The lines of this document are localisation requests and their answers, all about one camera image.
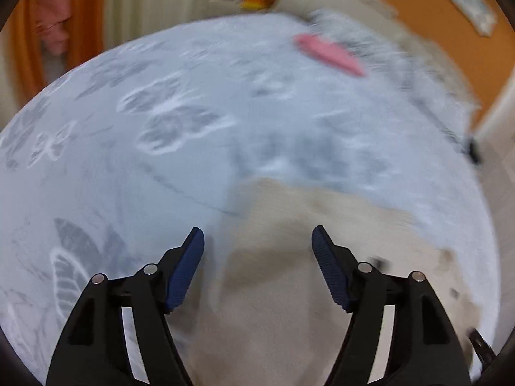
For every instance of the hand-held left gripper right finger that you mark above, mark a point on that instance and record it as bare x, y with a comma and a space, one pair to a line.
330, 270

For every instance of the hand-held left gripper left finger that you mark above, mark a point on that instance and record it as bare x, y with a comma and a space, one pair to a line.
186, 270

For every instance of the beige small garment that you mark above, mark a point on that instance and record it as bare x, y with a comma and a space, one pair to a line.
281, 289

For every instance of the pink hanging clothes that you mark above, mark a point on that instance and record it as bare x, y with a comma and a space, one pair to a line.
54, 16

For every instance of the light blue floral bedsheet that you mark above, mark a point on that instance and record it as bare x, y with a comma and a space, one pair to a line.
161, 177

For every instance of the pink cloth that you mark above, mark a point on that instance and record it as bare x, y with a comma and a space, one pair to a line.
328, 53

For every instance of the white curtain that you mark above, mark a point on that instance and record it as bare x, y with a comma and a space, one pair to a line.
169, 0

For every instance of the orange yellow toy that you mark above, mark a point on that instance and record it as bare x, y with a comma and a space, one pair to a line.
252, 0

